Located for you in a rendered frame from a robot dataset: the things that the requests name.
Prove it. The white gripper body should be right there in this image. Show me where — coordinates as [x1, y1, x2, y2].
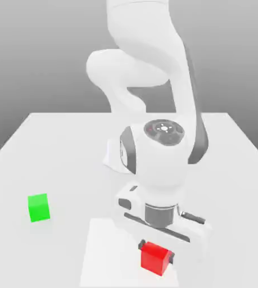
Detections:
[121, 210, 213, 263]

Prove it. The small red cube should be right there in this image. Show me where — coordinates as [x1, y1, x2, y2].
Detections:
[140, 241, 173, 277]

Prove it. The small green cube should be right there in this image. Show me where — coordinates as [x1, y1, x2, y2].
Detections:
[27, 192, 51, 223]

